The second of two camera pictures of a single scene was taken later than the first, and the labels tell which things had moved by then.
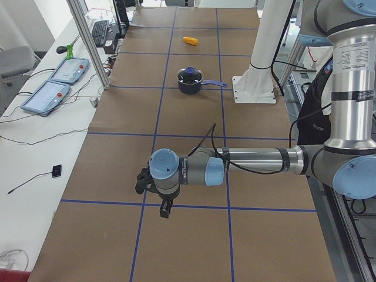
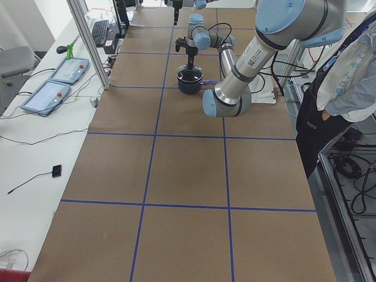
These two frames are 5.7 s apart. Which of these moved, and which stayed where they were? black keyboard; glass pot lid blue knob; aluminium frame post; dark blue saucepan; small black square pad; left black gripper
Moved: glass pot lid blue knob; left black gripper
Stayed: black keyboard; small black square pad; dark blue saucepan; aluminium frame post
